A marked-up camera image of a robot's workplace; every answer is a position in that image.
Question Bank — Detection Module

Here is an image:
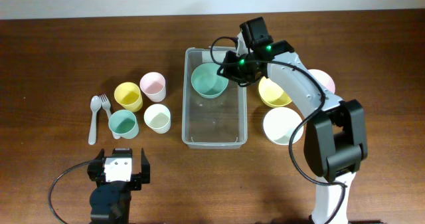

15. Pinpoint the green plastic bowl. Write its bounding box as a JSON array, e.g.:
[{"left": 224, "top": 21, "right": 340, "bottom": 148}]
[{"left": 191, "top": 62, "right": 228, "bottom": 98}]

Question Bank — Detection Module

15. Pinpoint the yellow plastic bowl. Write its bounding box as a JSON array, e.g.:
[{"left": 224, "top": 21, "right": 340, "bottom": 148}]
[{"left": 258, "top": 77, "right": 292, "bottom": 108}]

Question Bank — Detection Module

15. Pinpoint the green plastic cup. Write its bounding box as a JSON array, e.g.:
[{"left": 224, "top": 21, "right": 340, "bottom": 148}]
[{"left": 108, "top": 110, "right": 139, "bottom": 139}]

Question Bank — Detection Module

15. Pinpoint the white plastic cup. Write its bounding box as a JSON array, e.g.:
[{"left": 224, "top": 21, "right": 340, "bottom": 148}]
[{"left": 143, "top": 104, "right": 171, "bottom": 134}]

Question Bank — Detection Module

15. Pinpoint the white plastic bowl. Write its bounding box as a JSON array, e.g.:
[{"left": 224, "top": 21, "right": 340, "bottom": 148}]
[{"left": 263, "top": 107, "right": 302, "bottom": 146}]

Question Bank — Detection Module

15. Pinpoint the yellow plastic cup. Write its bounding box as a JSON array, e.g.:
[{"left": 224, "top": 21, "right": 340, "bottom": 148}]
[{"left": 114, "top": 82, "right": 143, "bottom": 112}]

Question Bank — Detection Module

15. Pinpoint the pink plastic bowl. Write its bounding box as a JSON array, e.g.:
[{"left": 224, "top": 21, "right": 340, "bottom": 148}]
[{"left": 308, "top": 69, "right": 335, "bottom": 93}]

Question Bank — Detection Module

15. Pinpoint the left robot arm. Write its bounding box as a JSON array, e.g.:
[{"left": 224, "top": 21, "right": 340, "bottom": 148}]
[{"left": 87, "top": 148, "right": 150, "bottom": 224}]

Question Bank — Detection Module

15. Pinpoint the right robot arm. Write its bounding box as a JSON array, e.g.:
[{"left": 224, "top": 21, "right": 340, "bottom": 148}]
[{"left": 217, "top": 37, "right": 368, "bottom": 224}]

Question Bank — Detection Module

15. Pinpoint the clear plastic storage container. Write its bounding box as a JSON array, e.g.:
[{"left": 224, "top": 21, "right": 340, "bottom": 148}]
[{"left": 182, "top": 48, "right": 248, "bottom": 149}]

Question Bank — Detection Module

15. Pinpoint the grey plastic fork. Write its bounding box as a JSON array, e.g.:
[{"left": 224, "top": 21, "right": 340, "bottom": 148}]
[{"left": 100, "top": 94, "right": 112, "bottom": 119}]

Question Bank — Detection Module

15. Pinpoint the grey plastic spoon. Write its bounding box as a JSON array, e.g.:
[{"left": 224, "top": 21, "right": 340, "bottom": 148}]
[{"left": 88, "top": 96, "right": 101, "bottom": 145}]

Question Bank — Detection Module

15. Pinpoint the pink plastic cup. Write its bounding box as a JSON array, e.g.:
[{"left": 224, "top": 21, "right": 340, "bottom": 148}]
[{"left": 139, "top": 72, "right": 166, "bottom": 102}]

